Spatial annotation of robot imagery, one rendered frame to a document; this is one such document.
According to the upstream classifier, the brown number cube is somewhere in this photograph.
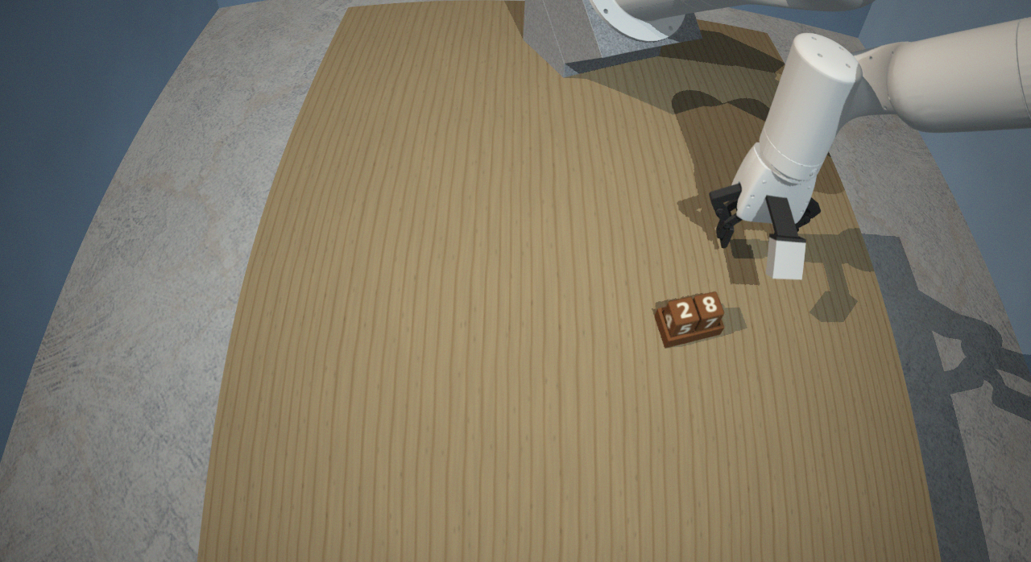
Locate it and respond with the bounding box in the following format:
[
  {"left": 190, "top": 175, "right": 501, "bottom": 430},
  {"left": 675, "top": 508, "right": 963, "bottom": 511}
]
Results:
[
  {"left": 693, "top": 291, "right": 724, "bottom": 332},
  {"left": 663, "top": 296, "right": 700, "bottom": 337}
]

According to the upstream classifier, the brown wooden tray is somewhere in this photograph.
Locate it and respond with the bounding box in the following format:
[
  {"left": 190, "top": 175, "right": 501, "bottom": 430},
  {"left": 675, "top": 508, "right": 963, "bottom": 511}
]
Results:
[{"left": 655, "top": 307, "right": 724, "bottom": 348}]

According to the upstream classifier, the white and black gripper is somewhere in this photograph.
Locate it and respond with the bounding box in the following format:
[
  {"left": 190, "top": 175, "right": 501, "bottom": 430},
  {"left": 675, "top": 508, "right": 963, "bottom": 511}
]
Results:
[{"left": 709, "top": 143, "right": 821, "bottom": 247}]

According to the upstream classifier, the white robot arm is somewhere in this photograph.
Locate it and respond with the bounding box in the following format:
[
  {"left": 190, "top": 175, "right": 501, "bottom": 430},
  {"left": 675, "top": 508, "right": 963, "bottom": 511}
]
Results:
[{"left": 590, "top": 0, "right": 1031, "bottom": 279}]

